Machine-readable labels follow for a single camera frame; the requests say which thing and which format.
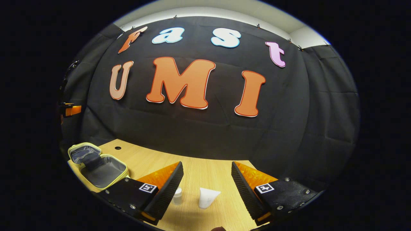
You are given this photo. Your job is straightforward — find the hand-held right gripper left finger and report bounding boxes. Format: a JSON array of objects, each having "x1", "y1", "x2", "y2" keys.
[{"x1": 98, "y1": 161, "x2": 185, "y2": 226}]

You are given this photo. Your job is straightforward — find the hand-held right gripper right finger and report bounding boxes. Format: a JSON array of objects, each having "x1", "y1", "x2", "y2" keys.
[{"x1": 231, "y1": 161, "x2": 322, "y2": 227}]

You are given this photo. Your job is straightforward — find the white pump bottle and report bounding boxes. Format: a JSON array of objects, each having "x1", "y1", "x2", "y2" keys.
[{"x1": 172, "y1": 188, "x2": 183, "y2": 206}]

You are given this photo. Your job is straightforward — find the white squeeze tube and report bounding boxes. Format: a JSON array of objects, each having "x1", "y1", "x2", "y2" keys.
[{"x1": 198, "y1": 187, "x2": 221, "y2": 210}]

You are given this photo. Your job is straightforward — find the pale yellow suitcase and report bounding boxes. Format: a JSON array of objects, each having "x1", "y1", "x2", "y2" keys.
[{"x1": 67, "y1": 142, "x2": 129, "y2": 190}]

